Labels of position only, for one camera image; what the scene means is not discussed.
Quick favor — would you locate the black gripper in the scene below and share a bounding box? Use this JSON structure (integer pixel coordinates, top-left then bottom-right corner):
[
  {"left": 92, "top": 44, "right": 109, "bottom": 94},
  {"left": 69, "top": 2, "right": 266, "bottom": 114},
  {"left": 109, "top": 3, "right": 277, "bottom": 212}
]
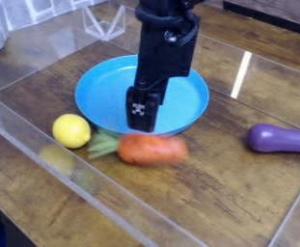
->
[{"left": 126, "top": 15, "right": 200, "bottom": 132}]

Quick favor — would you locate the orange toy carrot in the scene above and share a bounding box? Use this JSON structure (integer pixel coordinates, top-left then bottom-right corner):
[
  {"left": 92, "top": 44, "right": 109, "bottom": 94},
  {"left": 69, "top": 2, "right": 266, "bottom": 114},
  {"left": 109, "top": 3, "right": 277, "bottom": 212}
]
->
[{"left": 88, "top": 132, "right": 188, "bottom": 166}]

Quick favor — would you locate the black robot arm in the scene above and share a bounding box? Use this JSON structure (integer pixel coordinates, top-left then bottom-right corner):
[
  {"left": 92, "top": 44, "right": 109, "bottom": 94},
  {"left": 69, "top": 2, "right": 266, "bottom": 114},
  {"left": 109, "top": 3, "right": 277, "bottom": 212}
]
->
[{"left": 126, "top": 0, "right": 204, "bottom": 132}]

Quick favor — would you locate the blue round tray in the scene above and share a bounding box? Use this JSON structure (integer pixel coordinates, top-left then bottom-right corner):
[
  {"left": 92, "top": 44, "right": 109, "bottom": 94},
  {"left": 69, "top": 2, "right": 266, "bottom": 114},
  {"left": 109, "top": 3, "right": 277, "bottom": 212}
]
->
[{"left": 74, "top": 55, "right": 209, "bottom": 135}]

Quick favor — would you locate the yellow toy lemon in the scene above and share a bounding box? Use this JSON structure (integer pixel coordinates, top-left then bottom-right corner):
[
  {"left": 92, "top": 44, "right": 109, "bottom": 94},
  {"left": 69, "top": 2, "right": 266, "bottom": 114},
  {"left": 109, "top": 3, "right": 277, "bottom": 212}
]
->
[{"left": 52, "top": 114, "right": 92, "bottom": 149}]

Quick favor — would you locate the purple toy eggplant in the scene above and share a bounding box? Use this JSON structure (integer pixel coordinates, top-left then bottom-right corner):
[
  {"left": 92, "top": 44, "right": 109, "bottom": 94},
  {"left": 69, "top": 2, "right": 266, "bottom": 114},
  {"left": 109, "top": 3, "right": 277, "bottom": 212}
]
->
[{"left": 246, "top": 123, "right": 300, "bottom": 152}]

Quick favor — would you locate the grey white curtain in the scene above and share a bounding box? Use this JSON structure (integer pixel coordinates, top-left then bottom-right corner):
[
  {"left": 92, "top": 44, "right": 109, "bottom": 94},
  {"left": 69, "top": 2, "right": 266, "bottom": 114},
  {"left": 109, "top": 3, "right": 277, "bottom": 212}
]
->
[{"left": 0, "top": 0, "right": 106, "bottom": 49}]

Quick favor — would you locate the clear acrylic bracket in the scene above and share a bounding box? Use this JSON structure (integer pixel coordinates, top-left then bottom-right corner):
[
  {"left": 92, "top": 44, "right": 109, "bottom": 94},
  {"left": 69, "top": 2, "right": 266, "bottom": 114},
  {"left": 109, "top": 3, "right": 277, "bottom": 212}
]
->
[{"left": 82, "top": 6, "right": 126, "bottom": 41}]

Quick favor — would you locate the clear acrylic barrier wall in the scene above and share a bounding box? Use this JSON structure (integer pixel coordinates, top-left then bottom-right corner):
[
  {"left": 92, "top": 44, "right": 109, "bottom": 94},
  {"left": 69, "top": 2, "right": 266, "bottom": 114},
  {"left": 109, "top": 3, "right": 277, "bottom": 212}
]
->
[{"left": 0, "top": 101, "right": 206, "bottom": 247}]

